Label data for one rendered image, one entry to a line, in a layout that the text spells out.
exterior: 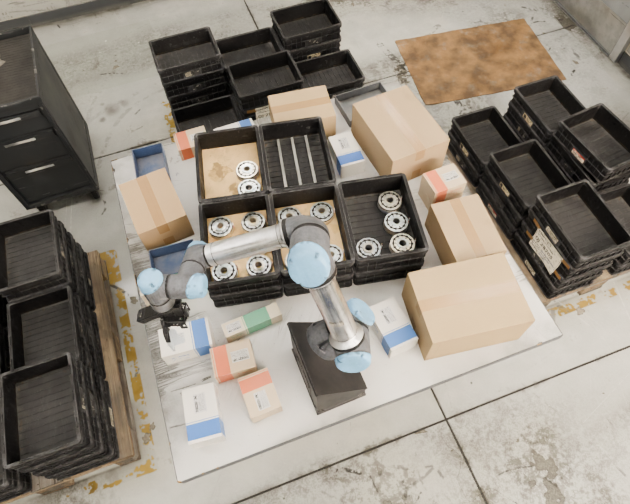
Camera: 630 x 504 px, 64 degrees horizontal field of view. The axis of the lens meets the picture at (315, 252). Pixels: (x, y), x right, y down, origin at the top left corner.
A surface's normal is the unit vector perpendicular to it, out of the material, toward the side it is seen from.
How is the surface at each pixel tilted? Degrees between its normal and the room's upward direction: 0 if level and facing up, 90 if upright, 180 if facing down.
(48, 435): 0
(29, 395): 0
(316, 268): 62
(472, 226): 0
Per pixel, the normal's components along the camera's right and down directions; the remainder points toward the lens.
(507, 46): -0.02, -0.50
